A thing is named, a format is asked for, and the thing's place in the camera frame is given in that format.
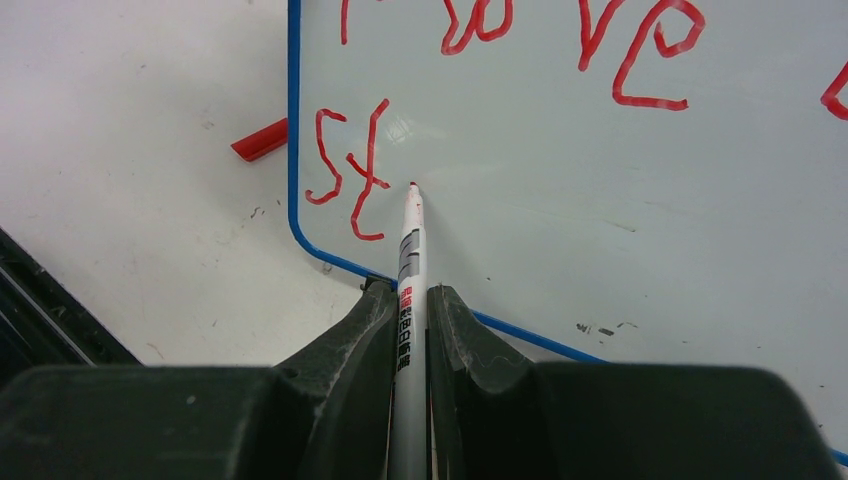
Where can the blue-framed whiteboard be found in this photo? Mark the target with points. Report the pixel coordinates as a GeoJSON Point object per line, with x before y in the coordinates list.
{"type": "Point", "coordinates": [629, 181]}

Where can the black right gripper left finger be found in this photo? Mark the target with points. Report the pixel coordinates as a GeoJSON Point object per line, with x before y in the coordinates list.
{"type": "Point", "coordinates": [323, 413]}

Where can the red whiteboard marker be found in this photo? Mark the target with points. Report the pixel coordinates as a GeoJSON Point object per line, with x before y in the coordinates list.
{"type": "Point", "coordinates": [409, 448]}

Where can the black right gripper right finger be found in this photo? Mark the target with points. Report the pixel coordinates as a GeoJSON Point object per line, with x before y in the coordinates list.
{"type": "Point", "coordinates": [499, 415]}

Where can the red marker cap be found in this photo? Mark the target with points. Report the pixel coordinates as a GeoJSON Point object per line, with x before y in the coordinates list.
{"type": "Point", "coordinates": [262, 142]}

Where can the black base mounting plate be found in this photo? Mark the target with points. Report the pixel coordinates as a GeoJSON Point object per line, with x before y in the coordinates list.
{"type": "Point", "coordinates": [43, 324]}

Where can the black whiteboard foot clip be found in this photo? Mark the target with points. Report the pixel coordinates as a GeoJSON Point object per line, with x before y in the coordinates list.
{"type": "Point", "coordinates": [371, 279]}

